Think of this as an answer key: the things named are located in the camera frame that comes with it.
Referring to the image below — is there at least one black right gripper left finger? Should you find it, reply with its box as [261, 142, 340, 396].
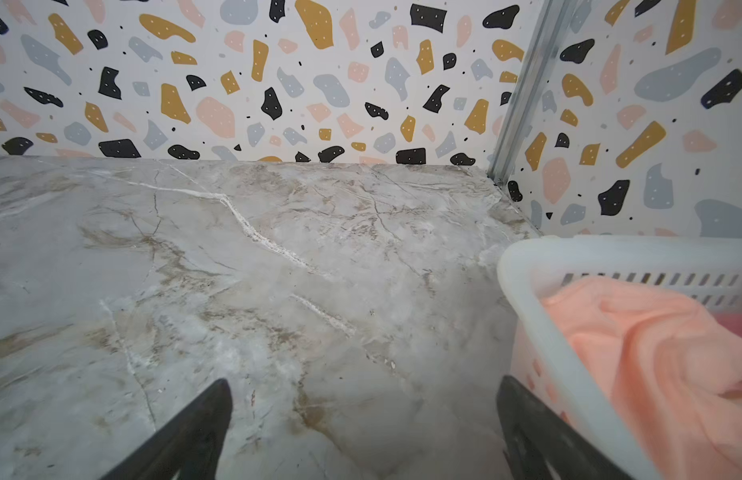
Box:
[104, 379, 233, 480]

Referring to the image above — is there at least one right aluminium corner post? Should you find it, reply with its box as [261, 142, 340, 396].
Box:
[488, 0, 577, 186]

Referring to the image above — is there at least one white plastic laundry basket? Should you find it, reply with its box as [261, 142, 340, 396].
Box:
[497, 235, 742, 479]

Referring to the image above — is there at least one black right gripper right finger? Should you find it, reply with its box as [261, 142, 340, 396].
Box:
[496, 375, 629, 479]

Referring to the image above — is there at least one peach graphic t-shirt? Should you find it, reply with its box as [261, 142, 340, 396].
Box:
[542, 277, 742, 479]

